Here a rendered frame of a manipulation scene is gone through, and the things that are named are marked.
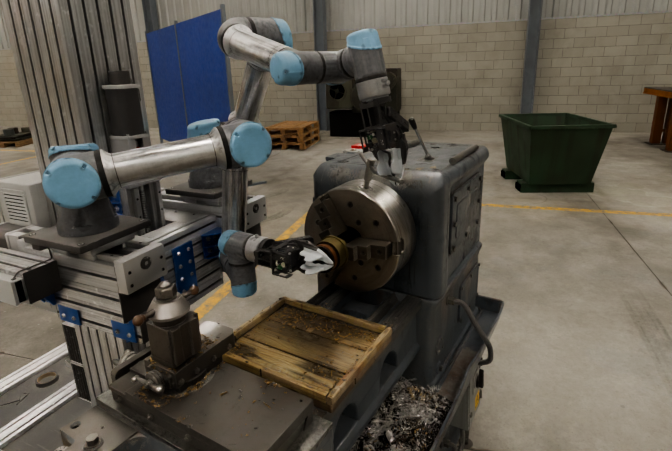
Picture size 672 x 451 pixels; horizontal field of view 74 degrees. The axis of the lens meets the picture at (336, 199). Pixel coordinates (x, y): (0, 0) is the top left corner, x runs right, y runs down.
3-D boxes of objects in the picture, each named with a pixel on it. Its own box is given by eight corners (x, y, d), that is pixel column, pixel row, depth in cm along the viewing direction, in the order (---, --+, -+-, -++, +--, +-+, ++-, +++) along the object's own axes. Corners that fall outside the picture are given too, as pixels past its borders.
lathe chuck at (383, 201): (313, 256, 149) (328, 167, 137) (399, 296, 135) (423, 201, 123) (297, 266, 141) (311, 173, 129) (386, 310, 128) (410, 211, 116)
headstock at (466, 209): (382, 221, 209) (381, 137, 198) (486, 238, 184) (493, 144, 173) (309, 270, 160) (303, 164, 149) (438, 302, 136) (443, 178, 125)
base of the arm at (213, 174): (179, 187, 162) (175, 160, 159) (207, 177, 175) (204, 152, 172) (212, 190, 156) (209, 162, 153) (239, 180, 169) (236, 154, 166)
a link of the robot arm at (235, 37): (200, 12, 129) (287, 45, 96) (236, 13, 135) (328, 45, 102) (202, 53, 135) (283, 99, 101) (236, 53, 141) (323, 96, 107)
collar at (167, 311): (172, 297, 92) (170, 284, 91) (199, 307, 88) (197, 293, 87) (137, 315, 85) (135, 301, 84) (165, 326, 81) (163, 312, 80)
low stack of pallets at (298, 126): (285, 139, 1023) (283, 120, 1010) (321, 140, 1002) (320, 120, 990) (263, 149, 906) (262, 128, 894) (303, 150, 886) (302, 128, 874)
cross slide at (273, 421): (165, 352, 106) (163, 335, 105) (315, 419, 84) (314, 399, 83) (98, 396, 93) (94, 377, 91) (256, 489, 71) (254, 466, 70)
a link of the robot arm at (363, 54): (361, 36, 108) (385, 25, 101) (371, 81, 110) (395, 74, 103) (336, 38, 104) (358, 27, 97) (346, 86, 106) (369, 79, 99)
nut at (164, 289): (168, 290, 88) (166, 274, 87) (182, 295, 86) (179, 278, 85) (151, 299, 85) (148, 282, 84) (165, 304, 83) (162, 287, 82)
